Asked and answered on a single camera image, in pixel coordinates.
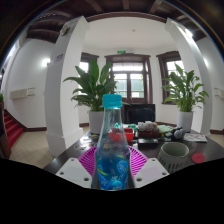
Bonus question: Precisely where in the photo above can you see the red box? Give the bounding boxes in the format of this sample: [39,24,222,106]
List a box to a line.
[109,127,135,144]

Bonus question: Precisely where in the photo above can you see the green flat box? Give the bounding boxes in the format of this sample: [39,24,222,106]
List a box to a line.
[122,123,138,132]

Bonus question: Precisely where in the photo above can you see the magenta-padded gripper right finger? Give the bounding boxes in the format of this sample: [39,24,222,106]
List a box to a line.
[128,145,171,190]

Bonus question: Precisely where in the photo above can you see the dark wooden stand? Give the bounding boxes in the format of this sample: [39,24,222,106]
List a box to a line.
[0,101,12,160]

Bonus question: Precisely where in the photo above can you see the printed paper booklet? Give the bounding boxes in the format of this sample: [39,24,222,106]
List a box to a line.
[183,132,208,144]

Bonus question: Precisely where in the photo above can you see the red carpeted stairs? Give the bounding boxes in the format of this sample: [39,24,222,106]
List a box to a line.
[3,109,25,149]

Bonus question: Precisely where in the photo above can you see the potted plant in white pot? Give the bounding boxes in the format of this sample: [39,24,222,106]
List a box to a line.
[161,63,210,133]
[63,58,118,135]

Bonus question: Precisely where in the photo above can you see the white wall unit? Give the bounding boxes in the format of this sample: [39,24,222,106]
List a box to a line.
[213,87,224,99]
[9,87,37,100]

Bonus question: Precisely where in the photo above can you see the grey mug with oval pattern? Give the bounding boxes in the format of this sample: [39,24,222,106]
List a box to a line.
[156,142,191,175]

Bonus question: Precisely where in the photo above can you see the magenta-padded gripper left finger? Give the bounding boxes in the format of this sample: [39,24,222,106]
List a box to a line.
[54,146,100,190]

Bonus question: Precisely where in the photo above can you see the purple wall sign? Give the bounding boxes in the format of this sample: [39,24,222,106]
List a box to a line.
[52,53,64,64]

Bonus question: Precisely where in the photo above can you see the flat round red coaster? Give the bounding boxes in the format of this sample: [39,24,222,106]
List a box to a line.
[191,152,206,164]

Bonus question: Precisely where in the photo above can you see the green pad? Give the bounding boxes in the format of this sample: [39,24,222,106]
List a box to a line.
[156,124,174,134]

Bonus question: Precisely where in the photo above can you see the brown box with white items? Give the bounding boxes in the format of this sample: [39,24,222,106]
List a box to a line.
[137,121,159,139]

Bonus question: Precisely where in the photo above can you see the grey ball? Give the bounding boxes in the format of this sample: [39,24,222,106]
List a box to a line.
[172,127,187,140]

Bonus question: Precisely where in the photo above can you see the flat black device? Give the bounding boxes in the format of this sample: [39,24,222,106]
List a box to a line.
[137,138,159,146]

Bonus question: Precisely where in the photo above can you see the dark wooden double door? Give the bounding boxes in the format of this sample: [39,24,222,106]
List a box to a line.
[104,53,154,105]

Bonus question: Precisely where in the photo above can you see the clear blue-labelled drink bottle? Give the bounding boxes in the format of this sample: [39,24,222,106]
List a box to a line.
[91,93,135,192]

